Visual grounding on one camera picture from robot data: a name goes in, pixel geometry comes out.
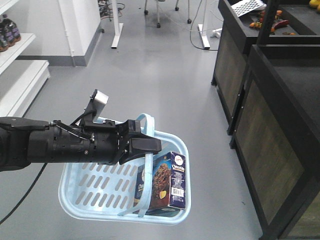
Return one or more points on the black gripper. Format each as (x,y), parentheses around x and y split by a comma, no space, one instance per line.
(112,143)

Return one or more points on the light blue plastic basket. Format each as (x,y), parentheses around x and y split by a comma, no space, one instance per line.
(90,191)

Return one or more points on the dark blue Chocofello cookie box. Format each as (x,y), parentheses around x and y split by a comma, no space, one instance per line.
(168,189)

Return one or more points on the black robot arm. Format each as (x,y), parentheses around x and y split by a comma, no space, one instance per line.
(25,141)

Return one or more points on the white supermarket shelf unit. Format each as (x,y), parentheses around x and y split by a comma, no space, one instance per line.
(20,79)

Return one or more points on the white desk legs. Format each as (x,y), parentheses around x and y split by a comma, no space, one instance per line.
(118,26)

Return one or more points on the black wooden produce stand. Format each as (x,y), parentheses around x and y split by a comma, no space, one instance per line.
(237,37)

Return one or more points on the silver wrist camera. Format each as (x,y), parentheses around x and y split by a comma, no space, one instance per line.
(96,104)

